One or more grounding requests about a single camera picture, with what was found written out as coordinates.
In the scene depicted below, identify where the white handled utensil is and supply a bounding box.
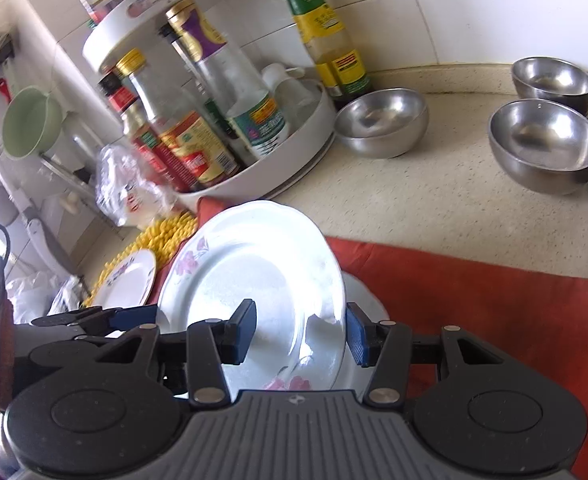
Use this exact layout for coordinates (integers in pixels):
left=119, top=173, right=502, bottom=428
left=3, top=169, right=83, bottom=282

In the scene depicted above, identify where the clear printed plastic bag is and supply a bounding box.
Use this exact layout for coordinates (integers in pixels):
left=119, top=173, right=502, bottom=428
left=94, top=143, right=181, bottom=229

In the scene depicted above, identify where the red yellow label bottle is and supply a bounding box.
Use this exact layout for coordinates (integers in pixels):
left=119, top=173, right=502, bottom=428
left=115, top=48, right=243, bottom=189

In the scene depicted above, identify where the purple label clear bottle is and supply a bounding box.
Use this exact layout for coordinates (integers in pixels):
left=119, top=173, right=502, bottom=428
left=166, top=0, right=293, bottom=161

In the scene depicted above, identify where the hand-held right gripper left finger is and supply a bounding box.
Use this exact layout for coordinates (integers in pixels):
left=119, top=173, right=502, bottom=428
left=94, top=299, right=257, bottom=407

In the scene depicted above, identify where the white plastic bag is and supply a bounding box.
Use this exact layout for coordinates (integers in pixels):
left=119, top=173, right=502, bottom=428
left=5, top=272, right=83, bottom=326

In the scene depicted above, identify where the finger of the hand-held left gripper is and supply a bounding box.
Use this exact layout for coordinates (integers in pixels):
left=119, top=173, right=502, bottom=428
left=71, top=329, right=140, bottom=347
left=30, top=304, right=157, bottom=333

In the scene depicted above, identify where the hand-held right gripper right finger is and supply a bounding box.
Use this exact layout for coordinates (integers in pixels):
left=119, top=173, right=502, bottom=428
left=345, top=302, right=504, bottom=407

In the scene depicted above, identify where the large white floral plate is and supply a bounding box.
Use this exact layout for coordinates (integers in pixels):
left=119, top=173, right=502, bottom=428
left=157, top=200, right=347, bottom=394

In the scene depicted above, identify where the small white patterned plate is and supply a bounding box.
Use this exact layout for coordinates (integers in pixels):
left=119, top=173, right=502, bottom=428
left=90, top=249, right=157, bottom=312

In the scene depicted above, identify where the red cap dark bottle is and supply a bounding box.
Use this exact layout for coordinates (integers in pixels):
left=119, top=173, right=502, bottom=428
left=97, top=71, right=175, bottom=192

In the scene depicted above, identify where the white plastic jug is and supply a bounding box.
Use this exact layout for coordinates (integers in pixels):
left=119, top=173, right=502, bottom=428
left=261, top=62, right=321, bottom=122

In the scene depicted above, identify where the green plastic bowl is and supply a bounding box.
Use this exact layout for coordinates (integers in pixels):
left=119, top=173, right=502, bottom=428
left=1, top=86, right=65, bottom=161

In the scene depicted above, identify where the steel bowl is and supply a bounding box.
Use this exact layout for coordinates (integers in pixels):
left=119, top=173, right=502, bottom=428
left=334, top=88, right=430, bottom=159
left=511, top=56, right=588, bottom=113
left=488, top=99, right=588, bottom=196

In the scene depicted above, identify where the red cloth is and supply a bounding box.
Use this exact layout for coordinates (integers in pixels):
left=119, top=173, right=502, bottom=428
left=196, top=197, right=588, bottom=480

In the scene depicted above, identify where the green yellow label sauce bottle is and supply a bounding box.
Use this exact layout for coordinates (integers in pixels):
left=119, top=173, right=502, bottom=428
left=271, top=0, right=375, bottom=99

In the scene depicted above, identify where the yellow woven mat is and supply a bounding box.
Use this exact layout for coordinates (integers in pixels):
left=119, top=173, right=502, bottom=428
left=81, top=209, right=199, bottom=312

